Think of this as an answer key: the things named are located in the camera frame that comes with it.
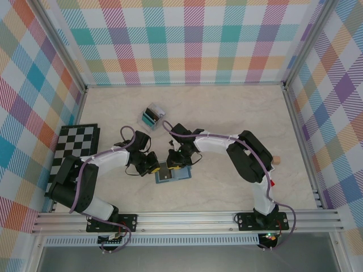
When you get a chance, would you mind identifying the wide aluminium mounting rail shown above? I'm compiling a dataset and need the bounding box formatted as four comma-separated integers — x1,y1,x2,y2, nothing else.
31,211,345,235

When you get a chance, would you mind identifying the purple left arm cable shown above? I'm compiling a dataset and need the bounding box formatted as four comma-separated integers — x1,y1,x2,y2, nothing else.
69,126,133,253

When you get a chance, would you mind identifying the blue leather card holder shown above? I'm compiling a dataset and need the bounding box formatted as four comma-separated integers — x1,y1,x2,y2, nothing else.
154,161,193,185

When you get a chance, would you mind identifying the black and silver chessboard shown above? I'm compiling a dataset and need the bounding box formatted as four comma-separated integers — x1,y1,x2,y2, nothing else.
45,122,100,199

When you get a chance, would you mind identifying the teal credit card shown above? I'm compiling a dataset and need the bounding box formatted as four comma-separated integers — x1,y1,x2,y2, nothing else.
141,112,155,127

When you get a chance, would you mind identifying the dark credit card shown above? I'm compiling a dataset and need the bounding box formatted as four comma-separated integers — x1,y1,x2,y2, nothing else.
146,106,160,123

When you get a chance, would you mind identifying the clear plastic box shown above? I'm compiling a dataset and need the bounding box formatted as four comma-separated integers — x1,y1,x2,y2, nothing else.
137,102,167,133

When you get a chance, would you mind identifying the slotted white cable duct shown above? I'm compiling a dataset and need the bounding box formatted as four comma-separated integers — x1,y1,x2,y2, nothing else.
45,237,260,247

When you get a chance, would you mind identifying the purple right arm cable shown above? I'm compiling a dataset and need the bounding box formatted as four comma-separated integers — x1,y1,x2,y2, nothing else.
163,121,298,252

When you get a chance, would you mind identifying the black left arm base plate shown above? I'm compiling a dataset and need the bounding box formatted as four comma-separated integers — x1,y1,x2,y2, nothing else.
86,214,138,233

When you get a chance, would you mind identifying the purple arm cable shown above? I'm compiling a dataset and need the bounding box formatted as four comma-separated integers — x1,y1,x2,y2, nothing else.
163,121,298,252
69,126,133,253

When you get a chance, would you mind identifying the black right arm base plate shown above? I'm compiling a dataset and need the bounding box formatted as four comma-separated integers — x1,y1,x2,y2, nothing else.
235,211,290,232

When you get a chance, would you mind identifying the aluminium frame post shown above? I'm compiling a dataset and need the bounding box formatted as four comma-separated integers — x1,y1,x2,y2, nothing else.
282,0,340,88
33,0,87,93

